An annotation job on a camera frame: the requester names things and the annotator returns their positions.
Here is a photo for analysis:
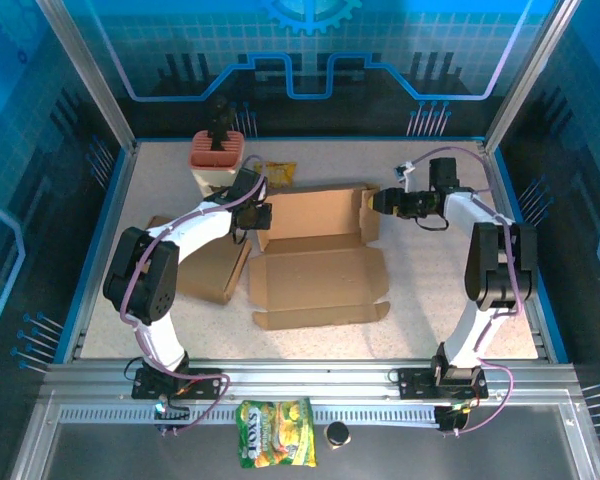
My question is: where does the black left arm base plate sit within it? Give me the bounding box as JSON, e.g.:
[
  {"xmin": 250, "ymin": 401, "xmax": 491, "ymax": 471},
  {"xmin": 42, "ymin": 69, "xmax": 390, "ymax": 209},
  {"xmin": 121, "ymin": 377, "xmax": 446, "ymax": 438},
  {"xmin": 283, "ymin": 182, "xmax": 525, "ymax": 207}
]
[{"xmin": 132, "ymin": 367, "xmax": 224, "ymax": 401}]

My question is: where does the grey metal front panel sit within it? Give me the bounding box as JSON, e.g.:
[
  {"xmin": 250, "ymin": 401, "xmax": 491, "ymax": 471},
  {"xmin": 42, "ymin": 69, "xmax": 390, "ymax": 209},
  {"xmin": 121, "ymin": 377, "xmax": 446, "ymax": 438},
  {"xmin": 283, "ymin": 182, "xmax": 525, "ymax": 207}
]
[{"xmin": 9, "ymin": 392, "xmax": 600, "ymax": 480}]

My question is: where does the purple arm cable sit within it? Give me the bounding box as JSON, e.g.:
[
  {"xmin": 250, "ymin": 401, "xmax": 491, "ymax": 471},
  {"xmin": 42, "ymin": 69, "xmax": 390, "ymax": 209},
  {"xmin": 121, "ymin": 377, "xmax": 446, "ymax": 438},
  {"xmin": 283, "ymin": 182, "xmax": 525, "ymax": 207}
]
[
  {"xmin": 118, "ymin": 154, "xmax": 270, "ymax": 436},
  {"xmin": 412, "ymin": 147, "xmax": 524, "ymax": 436}
]

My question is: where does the slotted metal strip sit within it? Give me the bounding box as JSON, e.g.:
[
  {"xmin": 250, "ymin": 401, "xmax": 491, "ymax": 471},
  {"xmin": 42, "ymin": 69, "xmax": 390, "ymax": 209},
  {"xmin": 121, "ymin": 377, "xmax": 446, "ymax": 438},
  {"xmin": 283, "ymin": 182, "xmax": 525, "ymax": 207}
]
[{"xmin": 57, "ymin": 405, "xmax": 444, "ymax": 426}]

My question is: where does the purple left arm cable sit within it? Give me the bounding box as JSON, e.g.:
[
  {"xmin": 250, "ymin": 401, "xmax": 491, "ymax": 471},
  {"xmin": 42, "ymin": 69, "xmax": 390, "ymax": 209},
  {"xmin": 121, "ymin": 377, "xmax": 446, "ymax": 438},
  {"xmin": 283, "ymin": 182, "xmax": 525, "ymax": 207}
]
[{"xmin": 118, "ymin": 154, "xmax": 270, "ymax": 436}]

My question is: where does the aluminium front rail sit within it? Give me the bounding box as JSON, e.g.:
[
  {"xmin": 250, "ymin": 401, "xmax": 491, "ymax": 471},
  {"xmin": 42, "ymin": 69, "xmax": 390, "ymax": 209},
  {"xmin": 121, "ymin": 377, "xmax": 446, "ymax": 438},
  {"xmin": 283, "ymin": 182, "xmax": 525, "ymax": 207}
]
[{"xmin": 38, "ymin": 358, "xmax": 581, "ymax": 407}]

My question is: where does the green candy bag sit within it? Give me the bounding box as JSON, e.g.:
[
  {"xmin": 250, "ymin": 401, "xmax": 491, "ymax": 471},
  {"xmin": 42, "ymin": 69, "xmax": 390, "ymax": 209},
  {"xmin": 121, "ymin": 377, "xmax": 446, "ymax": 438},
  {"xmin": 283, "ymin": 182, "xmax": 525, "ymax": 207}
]
[{"xmin": 234, "ymin": 397, "xmax": 319, "ymax": 470}]

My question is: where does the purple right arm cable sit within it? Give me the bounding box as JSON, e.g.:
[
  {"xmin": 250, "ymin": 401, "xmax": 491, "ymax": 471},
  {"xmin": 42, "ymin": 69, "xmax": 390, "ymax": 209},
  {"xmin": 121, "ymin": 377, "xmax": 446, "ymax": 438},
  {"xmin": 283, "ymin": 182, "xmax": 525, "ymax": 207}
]
[{"xmin": 412, "ymin": 147, "xmax": 524, "ymax": 436}]

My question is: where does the brown cardboard mailer box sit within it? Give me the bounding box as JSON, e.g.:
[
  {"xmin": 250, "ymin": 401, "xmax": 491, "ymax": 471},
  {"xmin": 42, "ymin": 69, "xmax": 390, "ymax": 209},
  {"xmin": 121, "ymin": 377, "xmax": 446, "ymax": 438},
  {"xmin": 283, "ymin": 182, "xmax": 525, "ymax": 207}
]
[
  {"xmin": 248, "ymin": 182, "xmax": 392, "ymax": 332},
  {"xmin": 146, "ymin": 214, "xmax": 254, "ymax": 306}
]

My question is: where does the cream knife block pink top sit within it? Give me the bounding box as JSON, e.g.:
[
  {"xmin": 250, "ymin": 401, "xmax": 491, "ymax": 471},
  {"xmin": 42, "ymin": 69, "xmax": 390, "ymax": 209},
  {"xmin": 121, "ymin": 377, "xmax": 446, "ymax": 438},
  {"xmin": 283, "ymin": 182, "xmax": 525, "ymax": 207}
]
[{"xmin": 187, "ymin": 130, "xmax": 246, "ymax": 199}]

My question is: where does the black controller board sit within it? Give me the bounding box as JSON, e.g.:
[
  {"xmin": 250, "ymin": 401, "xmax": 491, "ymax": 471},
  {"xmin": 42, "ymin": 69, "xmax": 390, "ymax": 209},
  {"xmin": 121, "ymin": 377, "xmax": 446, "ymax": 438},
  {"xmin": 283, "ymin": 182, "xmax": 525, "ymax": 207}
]
[
  {"xmin": 433, "ymin": 402, "xmax": 474, "ymax": 437},
  {"xmin": 152, "ymin": 397, "xmax": 192, "ymax": 437}
]

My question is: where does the black knife handle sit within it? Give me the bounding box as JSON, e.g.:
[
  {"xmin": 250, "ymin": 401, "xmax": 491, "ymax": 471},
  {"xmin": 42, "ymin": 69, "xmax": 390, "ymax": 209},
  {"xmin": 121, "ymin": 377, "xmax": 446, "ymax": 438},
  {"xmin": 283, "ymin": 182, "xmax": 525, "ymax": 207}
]
[{"xmin": 207, "ymin": 97, "xmax": 237, "ymax": 151}]

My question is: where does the yellow snack bag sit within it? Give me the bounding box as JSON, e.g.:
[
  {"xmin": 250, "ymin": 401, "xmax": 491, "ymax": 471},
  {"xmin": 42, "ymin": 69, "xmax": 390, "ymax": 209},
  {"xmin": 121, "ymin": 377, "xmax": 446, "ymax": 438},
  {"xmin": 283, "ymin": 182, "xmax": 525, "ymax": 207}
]
[{"xmin": 262, "ymin": 159, "xmax": 299, "ymax": 189}]

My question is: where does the aluminium frame post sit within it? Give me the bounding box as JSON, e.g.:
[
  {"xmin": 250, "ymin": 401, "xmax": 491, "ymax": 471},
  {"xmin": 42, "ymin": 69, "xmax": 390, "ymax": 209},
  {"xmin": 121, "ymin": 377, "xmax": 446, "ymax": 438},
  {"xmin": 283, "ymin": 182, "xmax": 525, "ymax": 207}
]
[
  {"xmin": 34, "ymin": 0, "xmax": 140, "ymax": 152},
  {"xmin": 482, "ymin": 0, "xmax": 581, "ymax": 152}
]

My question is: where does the small black jar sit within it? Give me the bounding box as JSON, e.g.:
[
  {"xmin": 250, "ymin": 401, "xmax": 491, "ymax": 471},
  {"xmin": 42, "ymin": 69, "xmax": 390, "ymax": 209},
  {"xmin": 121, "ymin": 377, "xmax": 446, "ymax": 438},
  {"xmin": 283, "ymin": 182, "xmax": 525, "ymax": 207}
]
[{"xmin": 324, "ymin": 421, "xmax": 352, "ymax": 451}]

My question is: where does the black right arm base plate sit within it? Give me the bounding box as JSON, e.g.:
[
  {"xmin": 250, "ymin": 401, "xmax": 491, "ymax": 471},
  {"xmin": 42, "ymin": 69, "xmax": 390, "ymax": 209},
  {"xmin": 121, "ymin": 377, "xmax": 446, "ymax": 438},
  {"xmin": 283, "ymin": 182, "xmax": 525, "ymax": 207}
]
[{"xmin": 397, "ymin": 367, "xmax": 489, "ymax": 401}]

